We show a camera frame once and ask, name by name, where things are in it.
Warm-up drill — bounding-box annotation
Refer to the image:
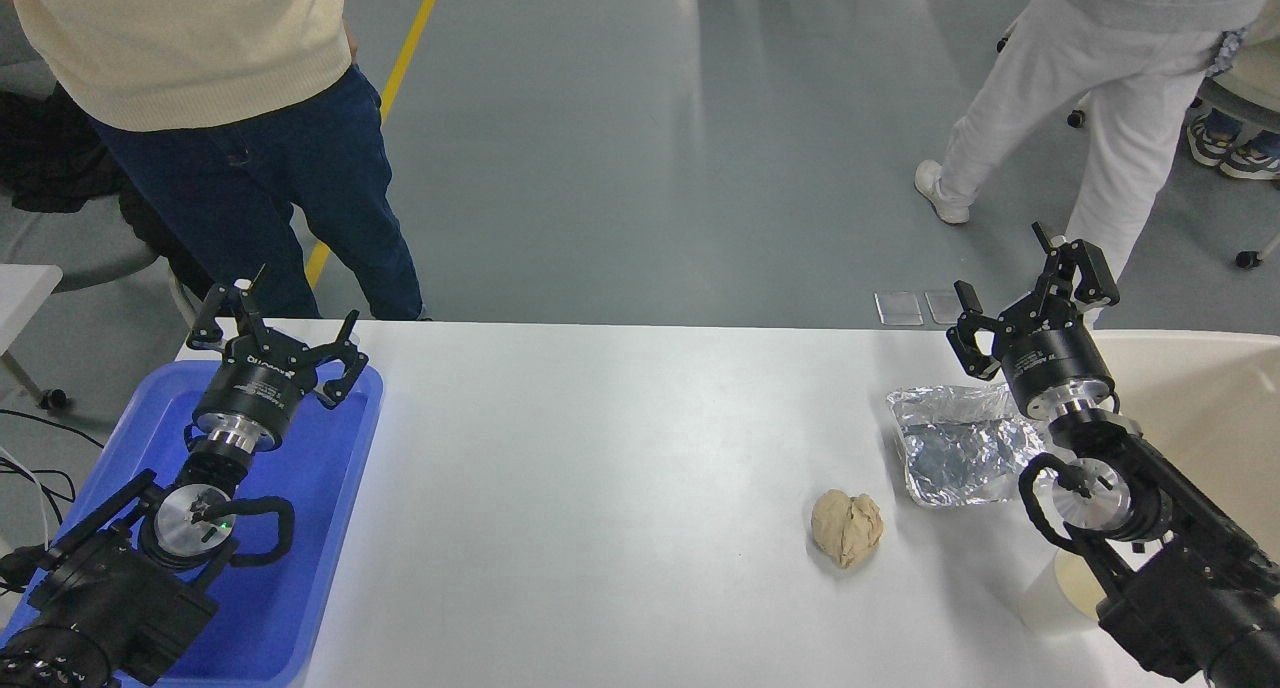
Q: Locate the small white side table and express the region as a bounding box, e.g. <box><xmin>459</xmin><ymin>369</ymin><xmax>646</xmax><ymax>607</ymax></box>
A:
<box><xmin>0</xmin><ymin>263</ymin><xmax>71</xmax><ymax>412</ymax></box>

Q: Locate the large pale bin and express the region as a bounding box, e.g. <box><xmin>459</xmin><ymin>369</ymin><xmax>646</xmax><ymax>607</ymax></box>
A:
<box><xmin>1085</xmin><ymin>330</ymin><xmax>1280</xmax><ymax>569</ymax></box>

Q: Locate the blue plastic tray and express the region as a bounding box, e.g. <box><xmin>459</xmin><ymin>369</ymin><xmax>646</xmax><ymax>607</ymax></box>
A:
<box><xmin>0</xmin><ymin>358</ymin><xmax>386</xmax><ymax>688</ymax></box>

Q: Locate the person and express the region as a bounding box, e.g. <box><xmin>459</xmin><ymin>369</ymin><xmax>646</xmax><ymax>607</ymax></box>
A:
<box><xmin>1186</xmin><ymin>0</ymin><xmax>1280</xmax><ymax>181</ymax></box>
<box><xmin>913</xmin><ymin>0</ymin><xmax>1280</xmax><ymax>279</ymax></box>
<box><xmin>0</xmin><ymin>0</ymin><xmax>431</xmax><ymax>321</ymax></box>

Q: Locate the grey chair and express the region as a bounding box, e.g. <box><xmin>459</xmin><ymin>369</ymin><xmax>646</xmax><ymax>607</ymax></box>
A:
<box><xmin>0</xmin><ymin>8</ymin><xmax>201</xmax><ymax>314</ymax></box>

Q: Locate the black floor cable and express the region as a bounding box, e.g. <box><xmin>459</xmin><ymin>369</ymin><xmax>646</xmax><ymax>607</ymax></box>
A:
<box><xmin>0</xmin><ymin>406</ymin><xmax>107</xmax><ymax>529</ymax></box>

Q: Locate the crumpled silver foil tray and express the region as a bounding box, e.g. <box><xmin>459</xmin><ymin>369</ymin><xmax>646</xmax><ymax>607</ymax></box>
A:
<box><xmin>886</xmin><ymin>383</ymin><xmax>1063</xmax><ymax>510</ymax></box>

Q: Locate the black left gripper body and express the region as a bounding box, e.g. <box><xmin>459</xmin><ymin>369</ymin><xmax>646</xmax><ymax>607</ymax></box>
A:
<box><xmin>195</xmin><ymin>333</ymin><xmax>323</xmax><ymax>440</ymax></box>

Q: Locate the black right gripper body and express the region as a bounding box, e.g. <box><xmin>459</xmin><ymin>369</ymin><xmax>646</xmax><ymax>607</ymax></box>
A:
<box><xmin>998</xmin><ymin>318</ymin><xmax>1115</xmax><ymax>415</ymax></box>

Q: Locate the black jacket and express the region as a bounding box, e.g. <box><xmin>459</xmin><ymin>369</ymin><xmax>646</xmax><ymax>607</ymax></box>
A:
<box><xmin>0</xmin><ymin>83</ymin><xmax>216</xmax><ymax>299</ymax></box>

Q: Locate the crumpled tan paper ball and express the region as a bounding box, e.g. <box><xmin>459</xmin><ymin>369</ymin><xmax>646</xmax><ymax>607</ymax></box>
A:
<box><xmin>810</xmin><ymin>488</ymin><xmax>886</xmax><ymax>570</ymax></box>

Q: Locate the white paper cup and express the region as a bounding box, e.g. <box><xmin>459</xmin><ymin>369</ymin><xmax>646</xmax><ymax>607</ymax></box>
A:
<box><xmin>1018</xmin><ymin>546</ymin><xmax>1107</xmax><ymax>637</ymax></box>

